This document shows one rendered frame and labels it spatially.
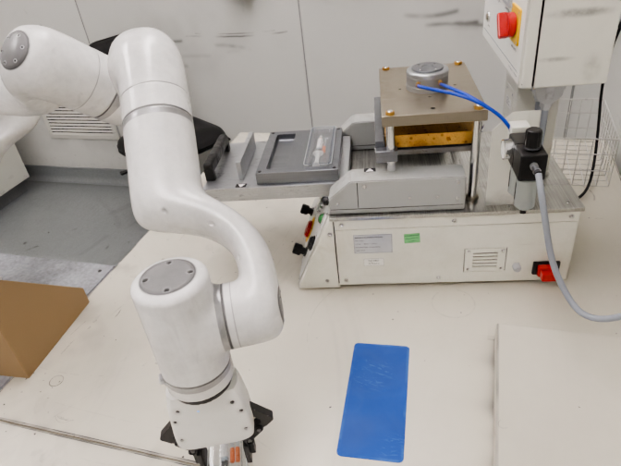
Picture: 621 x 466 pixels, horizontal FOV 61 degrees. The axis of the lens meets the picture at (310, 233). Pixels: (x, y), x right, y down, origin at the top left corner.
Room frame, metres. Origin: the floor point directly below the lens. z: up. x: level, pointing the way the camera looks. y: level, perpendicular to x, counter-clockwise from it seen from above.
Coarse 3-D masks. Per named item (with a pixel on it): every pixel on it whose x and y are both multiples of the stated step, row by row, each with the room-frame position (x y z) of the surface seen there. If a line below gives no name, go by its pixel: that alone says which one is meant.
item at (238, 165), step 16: (240, 144) 1.14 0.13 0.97; (256, 144) 1.13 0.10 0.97; (224, 160) 1.07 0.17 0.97; (240, 160) 0.98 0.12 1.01; (256, 160) 1.05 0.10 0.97; (224, 176) 0.99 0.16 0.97; (240, 176) 0.97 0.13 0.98; (208, 192) 0.94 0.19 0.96; (224, 192) 0.94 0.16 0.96; (240, 192) 0.93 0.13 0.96; (256, 192) 0.93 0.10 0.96; (272, 192) 0.92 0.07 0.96; (288, 192) 0.92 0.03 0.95; (304, 192) 0.91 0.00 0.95; (320, 192) 0.91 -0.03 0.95
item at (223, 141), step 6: (222, 138) 1.10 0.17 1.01; (216, 144) 1.07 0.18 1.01; (222, 144) 1.07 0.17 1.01; (228, 144) 1.12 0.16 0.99; (216, 150) 1.04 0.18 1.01; (222, 150) 1.06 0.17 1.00; (228, 150) 1.11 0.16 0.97; (210, 156) 1.01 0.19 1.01; (216, 156) 1.02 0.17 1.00; (204, 162) 0.99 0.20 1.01; (210, 162) 0.99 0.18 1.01; (216, 162) 1.01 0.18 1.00; (204, 168) 0.98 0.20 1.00; (210, 168) 0.98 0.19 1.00; (210, 174) 0.98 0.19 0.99; (210, 180) 0.98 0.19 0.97
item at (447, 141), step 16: (384, 128) 0.93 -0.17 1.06; (400, 128) 0.92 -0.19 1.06; (416, 128) 0.91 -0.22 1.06; (432, 128) 0.90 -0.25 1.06; (448, 128) 0.89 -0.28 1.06; (464, 128) 0.88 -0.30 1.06; (384, 144) 0.92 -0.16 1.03; (400, 144) 0.89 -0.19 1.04; (416, 144) 0.88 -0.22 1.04; (432, 144) 0.88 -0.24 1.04; (448, 144) 0.88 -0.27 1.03; (464, 144) 0.87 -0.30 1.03
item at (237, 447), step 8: (240, 440) 0.47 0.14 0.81; (216, 448) 0.47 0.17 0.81; (224, 448) 0.46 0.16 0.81; (232, 448) 0.46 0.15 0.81; (240, 448) 0.46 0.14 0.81; (208, 456) 0.45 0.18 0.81; (216, 456) 0.45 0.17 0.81; (224, 456) 0.45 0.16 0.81; (232, 456) 0.45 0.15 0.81; (240, 456) 0.45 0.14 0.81; (208, 464) 0.44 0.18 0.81; (216, 464) 0.44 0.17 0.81; (224, 464) 0.44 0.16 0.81; (232, 464) 0.44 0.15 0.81; (240, 464) 0.44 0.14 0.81
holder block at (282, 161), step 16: (272, 144) 1.06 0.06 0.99; (288, 144) 1.09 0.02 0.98; (304, 144) 1.04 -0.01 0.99; (336, 144) 1.02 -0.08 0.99; (272, 160) 1.02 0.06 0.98; (288, 160) 0.98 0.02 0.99; (336, 160) 0.95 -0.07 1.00; (256, 176) 0.94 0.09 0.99; (272, 176) 0.93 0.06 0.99; (288, 176) 0.93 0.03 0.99; (304, 176) 0.92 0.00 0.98; (320, 176) 0.92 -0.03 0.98; (336, 176) 0.91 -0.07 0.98
